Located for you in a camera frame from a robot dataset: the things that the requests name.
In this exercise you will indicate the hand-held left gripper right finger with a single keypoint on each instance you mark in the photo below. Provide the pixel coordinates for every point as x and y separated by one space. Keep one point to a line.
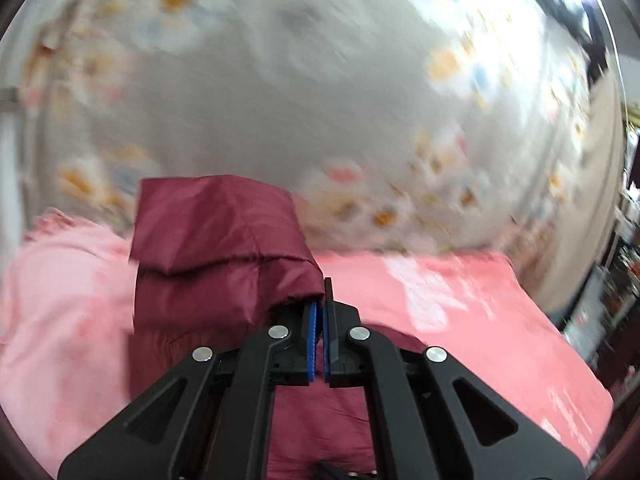
326 345

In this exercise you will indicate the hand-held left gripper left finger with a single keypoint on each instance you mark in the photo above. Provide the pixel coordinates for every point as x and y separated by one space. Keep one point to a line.
312 345

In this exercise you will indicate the maroon puffer jacket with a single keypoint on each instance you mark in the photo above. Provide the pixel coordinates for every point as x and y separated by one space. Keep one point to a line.
210 240

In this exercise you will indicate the pink printed blanket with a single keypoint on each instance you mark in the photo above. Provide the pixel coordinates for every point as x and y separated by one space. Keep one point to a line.
500 320

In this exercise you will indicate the grey floral hanging sheet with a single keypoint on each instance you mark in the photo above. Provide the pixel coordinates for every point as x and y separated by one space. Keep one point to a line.
300 110

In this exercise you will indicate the cluttered shelf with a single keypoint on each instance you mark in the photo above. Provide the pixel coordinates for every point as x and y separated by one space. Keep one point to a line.
617 280

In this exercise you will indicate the beige curtain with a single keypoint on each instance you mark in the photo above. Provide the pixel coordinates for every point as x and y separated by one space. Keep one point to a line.
600 160

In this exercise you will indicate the white satin curtain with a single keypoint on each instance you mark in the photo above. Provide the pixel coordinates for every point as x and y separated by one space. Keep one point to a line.
7 170

